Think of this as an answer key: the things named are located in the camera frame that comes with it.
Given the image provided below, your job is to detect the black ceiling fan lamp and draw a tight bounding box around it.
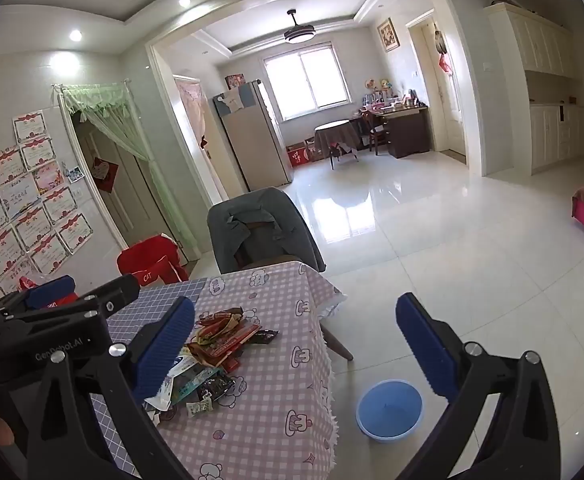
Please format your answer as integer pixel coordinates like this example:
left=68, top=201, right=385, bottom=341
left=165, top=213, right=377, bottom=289
left=283, top=9, right=317, bottom=43

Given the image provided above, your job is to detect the white framed window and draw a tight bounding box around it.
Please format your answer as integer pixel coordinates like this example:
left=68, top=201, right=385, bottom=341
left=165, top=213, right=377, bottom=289
left=263, top=42, right=350, bottom=122

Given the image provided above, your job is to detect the silver refrigerator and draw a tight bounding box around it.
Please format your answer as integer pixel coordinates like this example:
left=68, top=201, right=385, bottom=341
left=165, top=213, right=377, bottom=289
left=213, top=79, right=293, bottom=193

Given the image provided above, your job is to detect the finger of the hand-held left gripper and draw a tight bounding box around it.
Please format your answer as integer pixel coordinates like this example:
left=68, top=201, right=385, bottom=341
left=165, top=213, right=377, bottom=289
left=19, top=275, right=80, bottom=311
left=0, top=272, right=140, bottom=336

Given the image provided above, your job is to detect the red heart door decoration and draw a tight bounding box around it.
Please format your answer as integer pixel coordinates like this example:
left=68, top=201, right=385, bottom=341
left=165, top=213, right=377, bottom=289
left=90, top=156, right=117, bottom=193

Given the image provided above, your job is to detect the white panel door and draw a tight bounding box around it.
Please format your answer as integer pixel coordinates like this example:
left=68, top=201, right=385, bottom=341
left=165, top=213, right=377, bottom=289
left=422, top=22, right=468, bottom=156

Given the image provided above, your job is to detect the wooden desk chair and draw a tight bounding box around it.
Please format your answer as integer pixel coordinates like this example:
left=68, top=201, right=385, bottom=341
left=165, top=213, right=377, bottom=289
left=361, top=110, right=387, bottom=155

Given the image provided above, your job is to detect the wooden table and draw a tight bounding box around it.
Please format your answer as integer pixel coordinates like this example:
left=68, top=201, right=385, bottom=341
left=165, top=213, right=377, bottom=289
left=319, top=320, right=353, bottom=362

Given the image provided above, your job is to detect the dark wooden desk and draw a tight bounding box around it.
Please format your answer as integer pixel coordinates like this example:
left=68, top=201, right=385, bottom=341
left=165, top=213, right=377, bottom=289
left=372, top=105, right=433, bottom=159

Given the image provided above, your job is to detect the brown door with arch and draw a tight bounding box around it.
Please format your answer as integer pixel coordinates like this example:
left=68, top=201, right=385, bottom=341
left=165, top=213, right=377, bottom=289
left=74, top=110, right=173, bottom=256

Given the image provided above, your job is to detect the hanging door decoration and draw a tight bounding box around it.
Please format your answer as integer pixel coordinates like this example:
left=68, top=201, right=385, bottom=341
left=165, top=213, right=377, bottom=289
left=434, top=30, right=455, bottom=76

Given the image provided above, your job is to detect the grey checkered tablecloth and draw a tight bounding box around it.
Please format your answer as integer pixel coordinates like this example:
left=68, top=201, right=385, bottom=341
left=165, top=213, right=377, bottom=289
left=89, top=278, right=207, bottom=478

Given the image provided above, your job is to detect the white cabinet unit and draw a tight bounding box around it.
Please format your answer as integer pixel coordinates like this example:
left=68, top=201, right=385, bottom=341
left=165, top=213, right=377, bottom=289
left=484, top=2, right=584, bottom=176

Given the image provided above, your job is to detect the red cardboard box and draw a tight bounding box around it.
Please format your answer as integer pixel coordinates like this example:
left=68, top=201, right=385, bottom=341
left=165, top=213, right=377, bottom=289
left=286, top=142, right=313, bottom=167

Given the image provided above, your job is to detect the white and blue snack packet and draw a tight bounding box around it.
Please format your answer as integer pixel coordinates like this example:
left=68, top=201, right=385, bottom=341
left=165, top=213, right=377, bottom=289
left=144, top=354, right=195, bottom=412

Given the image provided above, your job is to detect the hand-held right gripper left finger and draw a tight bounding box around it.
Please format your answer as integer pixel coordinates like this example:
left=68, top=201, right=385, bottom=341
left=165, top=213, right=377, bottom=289
left=26, top=296, right=196, bottom=480

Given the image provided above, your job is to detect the wall of award certificates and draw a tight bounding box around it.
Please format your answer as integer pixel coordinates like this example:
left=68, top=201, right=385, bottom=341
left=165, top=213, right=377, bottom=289
left=0, top=110, right=95, bottom=306

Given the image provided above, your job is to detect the red chair cover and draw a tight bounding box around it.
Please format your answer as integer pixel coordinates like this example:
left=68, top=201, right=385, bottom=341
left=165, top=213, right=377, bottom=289
left=116, top=234, right=190, bottom=288

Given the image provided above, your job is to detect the grey jacket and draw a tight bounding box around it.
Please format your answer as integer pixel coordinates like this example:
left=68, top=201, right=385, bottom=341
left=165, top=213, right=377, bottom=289
left=207, top=187, right=327, bottom=276

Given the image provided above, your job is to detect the wooden dining chair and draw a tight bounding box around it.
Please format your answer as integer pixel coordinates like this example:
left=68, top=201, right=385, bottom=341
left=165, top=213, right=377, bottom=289
left=234, top=220, right=303, bottom=268

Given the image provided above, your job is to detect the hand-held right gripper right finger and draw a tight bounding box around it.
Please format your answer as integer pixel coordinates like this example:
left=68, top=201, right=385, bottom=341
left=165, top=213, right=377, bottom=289
left=396, top=292, right=563, bottom=480

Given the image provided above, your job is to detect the gold brown snack wrapper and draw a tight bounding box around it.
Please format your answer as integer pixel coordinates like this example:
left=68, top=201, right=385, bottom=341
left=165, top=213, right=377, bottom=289
left=144, top=306, right=280, bottom=417

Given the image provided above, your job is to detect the clutter of desk items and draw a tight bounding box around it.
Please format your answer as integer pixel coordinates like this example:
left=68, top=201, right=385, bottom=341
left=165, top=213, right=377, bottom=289
left=362, top=77, right=427, bottom=111

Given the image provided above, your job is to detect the framed flower picture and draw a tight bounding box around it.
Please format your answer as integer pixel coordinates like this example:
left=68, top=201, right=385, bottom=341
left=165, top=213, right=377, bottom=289
left=376, top=17, right=397, bottom=52

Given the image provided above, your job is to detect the green lace curtain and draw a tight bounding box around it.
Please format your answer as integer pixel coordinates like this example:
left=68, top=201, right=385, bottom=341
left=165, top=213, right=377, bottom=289
left=52, top=80, right=197, bottom=266

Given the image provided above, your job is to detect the round table with brown cloth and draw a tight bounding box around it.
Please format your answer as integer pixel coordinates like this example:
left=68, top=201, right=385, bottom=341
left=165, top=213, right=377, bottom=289
left=313, top=120, right=361, bottom=171

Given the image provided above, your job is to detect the pink door curtain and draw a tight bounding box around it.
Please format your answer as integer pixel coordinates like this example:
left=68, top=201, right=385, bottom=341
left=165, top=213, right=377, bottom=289
left=173, top=75, right=210, bottom=151

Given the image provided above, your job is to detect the blue plastic bucket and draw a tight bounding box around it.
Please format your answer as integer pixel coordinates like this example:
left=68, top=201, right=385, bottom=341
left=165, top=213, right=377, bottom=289
left=356, top=379, right=424, bottom=443

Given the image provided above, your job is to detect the pink checkered tablecloth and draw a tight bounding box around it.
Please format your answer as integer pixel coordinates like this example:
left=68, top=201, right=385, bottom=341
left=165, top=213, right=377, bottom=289
left=154, top=260, right=347, bottom=480

